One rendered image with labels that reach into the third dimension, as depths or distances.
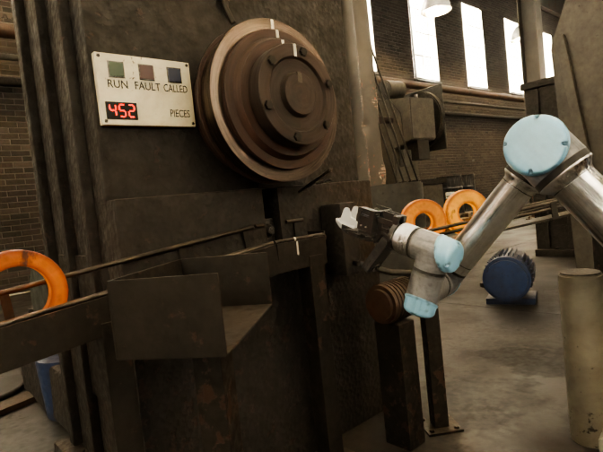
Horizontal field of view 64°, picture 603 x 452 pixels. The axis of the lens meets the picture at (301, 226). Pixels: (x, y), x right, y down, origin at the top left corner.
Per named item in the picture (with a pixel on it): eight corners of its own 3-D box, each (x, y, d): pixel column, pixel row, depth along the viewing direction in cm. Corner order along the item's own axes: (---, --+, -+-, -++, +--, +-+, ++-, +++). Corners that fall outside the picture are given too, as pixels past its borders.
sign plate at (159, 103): (100, 126, 121) (91, 53, 120) (192, 127, 138) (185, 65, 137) (103, 124, 119) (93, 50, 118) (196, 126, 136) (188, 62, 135)
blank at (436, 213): (395, 204, 162) (397, 204, 159) (438, 195, 163) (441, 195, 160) (404, 249, 163) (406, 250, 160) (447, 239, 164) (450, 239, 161)
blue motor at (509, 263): (482, 309, 310) (477, 256, 308) (493, 290, 360) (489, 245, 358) (535, 309, 295) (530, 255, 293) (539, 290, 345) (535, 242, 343)
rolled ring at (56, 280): (-61, 287, 88) (-62, 286, 91) (4, 362, 94) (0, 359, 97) (34, 231, 98) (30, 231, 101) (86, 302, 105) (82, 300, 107)
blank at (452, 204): (438, 195, 163) (441, 195, 160) (480, 185, 165) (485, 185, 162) (447, 239, 164) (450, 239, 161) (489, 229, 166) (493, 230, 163)
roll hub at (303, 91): (254, 147, 129) (242, 41, 127) (328, 146, 147) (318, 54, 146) (266, 143, 124) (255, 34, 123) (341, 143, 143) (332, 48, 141)
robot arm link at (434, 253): (441, 278, 103) (451, 240, 102) (400, 262, 111) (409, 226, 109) (459, 276, 109) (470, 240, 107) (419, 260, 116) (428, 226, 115)
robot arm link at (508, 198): (544, 117, 111) (422, 275, 130) (537, 110, 102) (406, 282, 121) (590, 144, 107) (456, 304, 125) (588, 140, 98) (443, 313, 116)
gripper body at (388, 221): (375, 203, 125) (413, 215, 117) (370, 234, 128) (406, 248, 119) (355, 205, 120) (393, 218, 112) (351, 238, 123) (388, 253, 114)
